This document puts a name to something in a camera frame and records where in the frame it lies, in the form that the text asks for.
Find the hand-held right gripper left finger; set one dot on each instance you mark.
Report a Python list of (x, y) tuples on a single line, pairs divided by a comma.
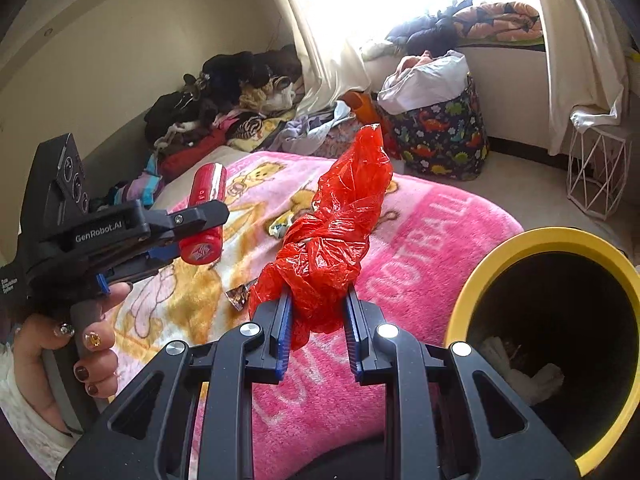
[(285, 330)]

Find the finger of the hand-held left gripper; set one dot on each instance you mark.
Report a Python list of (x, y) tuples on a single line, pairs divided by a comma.
[(190, 220), (135, 272)]

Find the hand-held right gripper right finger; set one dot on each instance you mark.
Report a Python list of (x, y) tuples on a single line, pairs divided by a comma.
[(352, 340)]

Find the red drink can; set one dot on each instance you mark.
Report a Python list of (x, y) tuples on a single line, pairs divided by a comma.
[(207, 185)]

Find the red plastic bag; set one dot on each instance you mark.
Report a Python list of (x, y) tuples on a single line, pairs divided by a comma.
[(345, 210)]

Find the white tissue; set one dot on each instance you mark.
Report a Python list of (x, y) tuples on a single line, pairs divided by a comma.
[(530, 377)]

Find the yellow trash bin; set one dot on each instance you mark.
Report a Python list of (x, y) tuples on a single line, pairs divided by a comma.
[(525, 240)]

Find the person's left forearm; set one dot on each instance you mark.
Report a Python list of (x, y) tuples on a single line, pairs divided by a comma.
[(25, 420)]

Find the person's left hand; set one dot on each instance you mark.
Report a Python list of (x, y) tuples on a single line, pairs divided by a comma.
[(97, 355)]

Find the silver foil wrapper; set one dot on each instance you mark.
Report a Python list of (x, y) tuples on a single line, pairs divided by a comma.
[(240, 296)]

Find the yellow candy wrapper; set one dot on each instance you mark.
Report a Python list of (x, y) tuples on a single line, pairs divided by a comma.
[(281, 228)]

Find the pile of clothes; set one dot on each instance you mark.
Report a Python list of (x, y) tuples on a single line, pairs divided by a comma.
[(210, 105)]

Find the pink printed blanket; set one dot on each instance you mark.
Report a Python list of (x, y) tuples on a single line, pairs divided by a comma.
[(425, 240)]

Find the orange bag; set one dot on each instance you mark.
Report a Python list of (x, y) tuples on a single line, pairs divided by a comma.
[(367, 107)]

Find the cream curtain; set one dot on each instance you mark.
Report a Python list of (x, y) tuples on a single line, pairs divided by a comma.
[(325, 50), (585, 50)]

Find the dinosaur print laundry basket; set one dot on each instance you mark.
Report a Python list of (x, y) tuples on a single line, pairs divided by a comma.
[(440, 140)]

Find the white cloth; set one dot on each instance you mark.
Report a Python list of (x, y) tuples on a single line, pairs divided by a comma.
[(425, 80)]

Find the dark garment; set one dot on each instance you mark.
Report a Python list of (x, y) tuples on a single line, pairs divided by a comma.
[(420, 32)]

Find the orange patterned quilt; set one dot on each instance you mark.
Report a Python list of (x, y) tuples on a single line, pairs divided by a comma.
[(500, 20)]

